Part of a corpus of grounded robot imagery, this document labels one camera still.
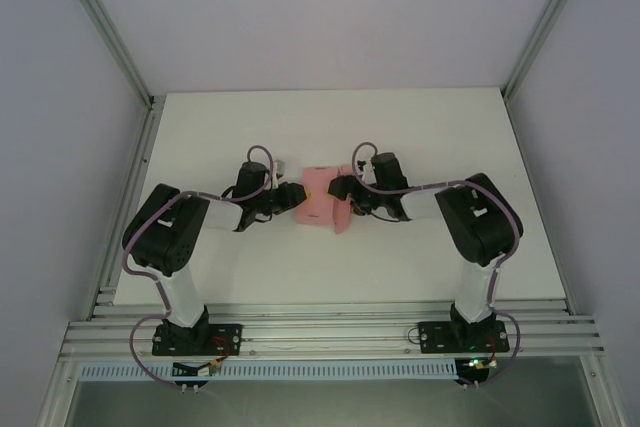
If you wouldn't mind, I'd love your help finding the pink paper box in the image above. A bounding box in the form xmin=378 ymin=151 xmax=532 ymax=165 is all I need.
xmin=291 ymin=164 xmax=355 ymax=237

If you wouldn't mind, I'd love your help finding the left small connector board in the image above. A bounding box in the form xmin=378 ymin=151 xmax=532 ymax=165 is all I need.
xmin=171 ymin=357 xmax=224 ymax=379

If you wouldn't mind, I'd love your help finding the small connector board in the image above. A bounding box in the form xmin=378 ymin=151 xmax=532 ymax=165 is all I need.
xmin=171 ymin=357 xmax=224 ymax=379
xmin=457 ymin=355 xmax=502 ymax=384

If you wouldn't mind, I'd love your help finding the grey metal panel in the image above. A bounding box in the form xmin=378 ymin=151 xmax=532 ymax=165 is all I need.
xmin=63 ymin=377 xmax=624 ymax=427

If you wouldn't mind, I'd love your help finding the right small connector board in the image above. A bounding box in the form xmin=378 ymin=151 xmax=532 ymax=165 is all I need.
xmin=457 ymin=355 xmax=502 ymax=384

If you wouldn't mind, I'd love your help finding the left aluminium table side rail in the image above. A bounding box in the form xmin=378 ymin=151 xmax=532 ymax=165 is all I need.
xmin=42 ymin=95 xmax=166 ymax=427

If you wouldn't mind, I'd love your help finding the aluminium mounting rail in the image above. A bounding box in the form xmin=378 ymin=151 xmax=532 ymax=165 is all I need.
xmin=58 ymin=296 xmax=607 ymax=362

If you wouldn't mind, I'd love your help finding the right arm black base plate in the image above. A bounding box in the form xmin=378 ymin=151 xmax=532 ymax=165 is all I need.
xmin=418 ymin=319 xmax=512 ymax=355

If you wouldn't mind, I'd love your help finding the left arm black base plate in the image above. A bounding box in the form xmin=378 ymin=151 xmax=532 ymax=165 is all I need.
xmin=150 ymin=320 xmax=245 ymax=358

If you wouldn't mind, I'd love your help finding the slotted pale cable duct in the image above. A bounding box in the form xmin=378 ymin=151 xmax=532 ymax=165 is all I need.
xmin=78 ymin=358 xmax=459 ymax=382

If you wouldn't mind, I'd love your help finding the left aluminium frame post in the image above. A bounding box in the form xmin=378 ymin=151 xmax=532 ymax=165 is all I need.
xmin=51 ymin=0 xmax=157 ymax=109

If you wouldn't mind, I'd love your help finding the aluminium frame post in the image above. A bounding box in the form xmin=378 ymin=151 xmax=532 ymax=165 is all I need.
xmin=501 ymin=0 xmax=602 ymax=101
xmin=51 ymin=0 xmax=157 ymax=109

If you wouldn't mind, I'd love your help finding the right aluminium frame post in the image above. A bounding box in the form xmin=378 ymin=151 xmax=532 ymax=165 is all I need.
xmin=501 ymin=0 xmax=602 ymax=101

